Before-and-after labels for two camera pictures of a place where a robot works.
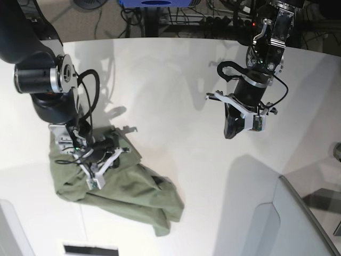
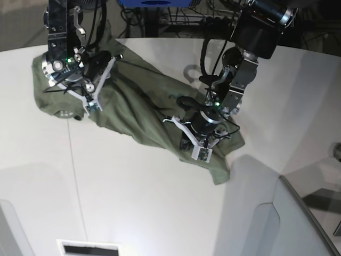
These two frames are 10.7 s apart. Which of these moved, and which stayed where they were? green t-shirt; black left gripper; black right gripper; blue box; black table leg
Moved: black right gripper; black left gripper; green t-shirt
Stayed: blue box; black table leg
